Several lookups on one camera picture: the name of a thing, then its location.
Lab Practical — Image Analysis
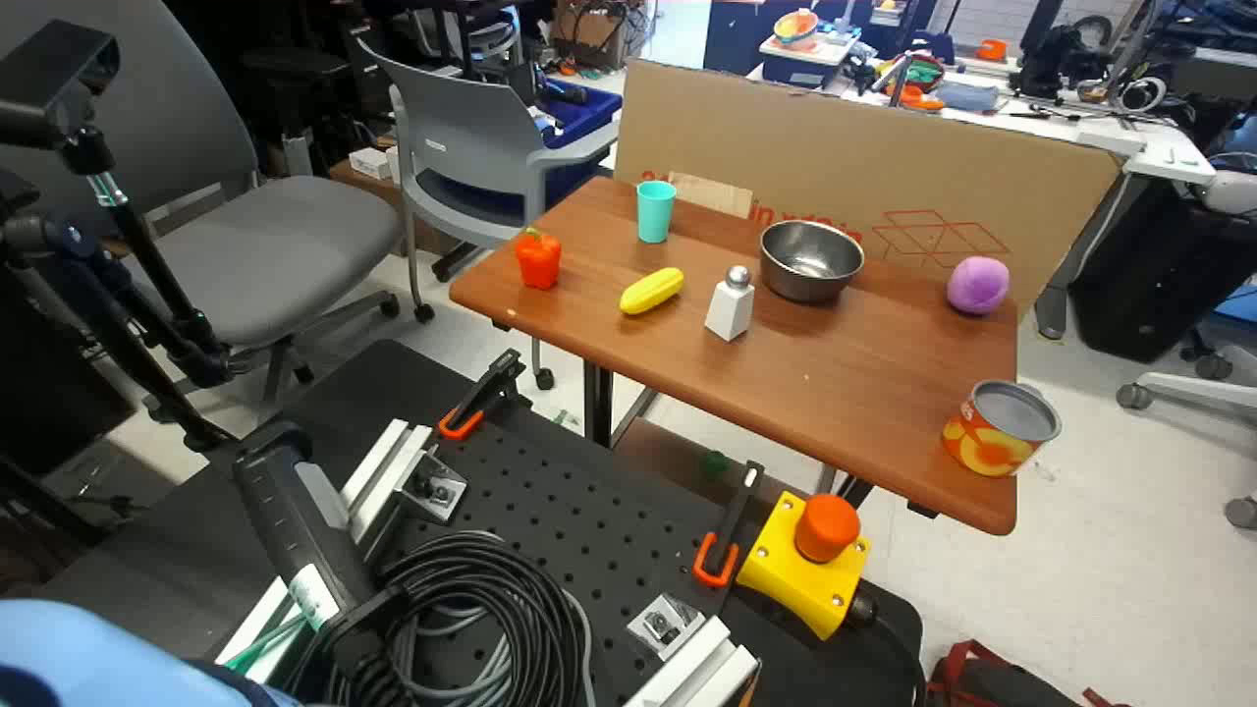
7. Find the grey blue plastic chair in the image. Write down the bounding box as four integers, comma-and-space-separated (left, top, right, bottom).
351, 37, 622, 325

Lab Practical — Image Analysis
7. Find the round metal pot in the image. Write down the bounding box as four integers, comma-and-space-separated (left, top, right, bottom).
756, 216, 867, 312

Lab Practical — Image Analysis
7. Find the brown cardboard panel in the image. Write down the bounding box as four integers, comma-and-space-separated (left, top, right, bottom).
615, 56, 1131, 319

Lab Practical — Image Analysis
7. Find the orange yellow tin can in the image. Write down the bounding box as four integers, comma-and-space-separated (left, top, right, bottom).
938, 378, 1060, 479

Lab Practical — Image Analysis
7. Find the white background desk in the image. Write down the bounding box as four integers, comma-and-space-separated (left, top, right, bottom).
742, 33, 1222, 188

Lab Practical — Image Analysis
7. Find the orange toy bell pepper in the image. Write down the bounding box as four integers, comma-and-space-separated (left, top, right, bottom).
512, 223, 566, 296

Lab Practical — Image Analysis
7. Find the purple ball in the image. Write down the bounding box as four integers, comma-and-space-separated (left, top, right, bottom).
943, 251, 1015, 319

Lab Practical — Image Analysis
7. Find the tray with toy fruit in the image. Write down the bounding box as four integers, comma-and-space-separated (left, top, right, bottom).
757, 5, 865, 69

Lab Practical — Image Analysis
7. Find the black table leg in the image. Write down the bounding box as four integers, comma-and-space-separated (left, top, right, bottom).
582, 361, 622, 448

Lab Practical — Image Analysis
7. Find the black power strip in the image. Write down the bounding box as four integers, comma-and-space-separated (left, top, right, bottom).
234, 437, 383, 636

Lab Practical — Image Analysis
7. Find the light blue cloth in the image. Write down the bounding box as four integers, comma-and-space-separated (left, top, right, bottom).
0, 596, 287, 707

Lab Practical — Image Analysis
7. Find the teal plastic cup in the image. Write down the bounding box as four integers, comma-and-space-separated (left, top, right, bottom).
634, 177, 684, 247

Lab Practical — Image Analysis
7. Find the black cable bundle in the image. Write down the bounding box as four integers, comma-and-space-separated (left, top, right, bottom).
324, 528, 602, 707

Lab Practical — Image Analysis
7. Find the orange black clamp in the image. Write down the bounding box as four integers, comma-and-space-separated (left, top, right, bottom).
437, 346, 528, 445
693, 459, 765, 593

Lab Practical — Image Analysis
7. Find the black camera tripod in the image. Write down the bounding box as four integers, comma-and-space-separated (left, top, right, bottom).
0, 16, 245, 454

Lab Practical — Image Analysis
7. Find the white salt shaker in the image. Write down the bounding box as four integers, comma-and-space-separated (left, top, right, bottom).
704, 262, 757, 346

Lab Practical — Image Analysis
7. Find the black perforated breadboard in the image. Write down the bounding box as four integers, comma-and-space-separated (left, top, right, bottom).
25, 339, 928, 707

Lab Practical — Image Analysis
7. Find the yellow emergency stop button box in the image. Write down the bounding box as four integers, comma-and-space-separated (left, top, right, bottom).
734, 492, 878, 645

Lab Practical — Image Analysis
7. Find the grey fabric office chair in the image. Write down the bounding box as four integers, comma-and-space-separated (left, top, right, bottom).
0, 0, 404, 399

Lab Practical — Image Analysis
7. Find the yellow toy corn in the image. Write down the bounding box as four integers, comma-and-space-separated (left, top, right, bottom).
617, 262, 687, 323

